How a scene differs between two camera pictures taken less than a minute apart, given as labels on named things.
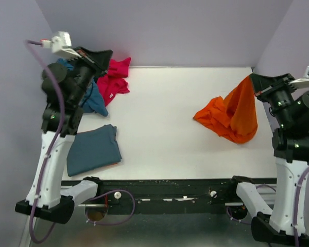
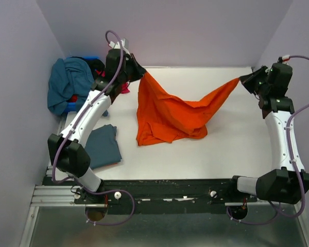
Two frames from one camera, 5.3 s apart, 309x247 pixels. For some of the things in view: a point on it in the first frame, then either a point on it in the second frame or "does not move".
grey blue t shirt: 93,150 does not move
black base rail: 168,195 does not move
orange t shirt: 235,119 -> 161,119
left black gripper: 98,59 -> 139,70
